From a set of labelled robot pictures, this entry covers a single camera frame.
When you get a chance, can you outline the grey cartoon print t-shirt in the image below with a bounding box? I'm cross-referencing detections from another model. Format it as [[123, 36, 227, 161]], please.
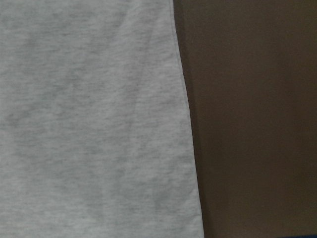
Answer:
[[0, 0, 204, 238]]

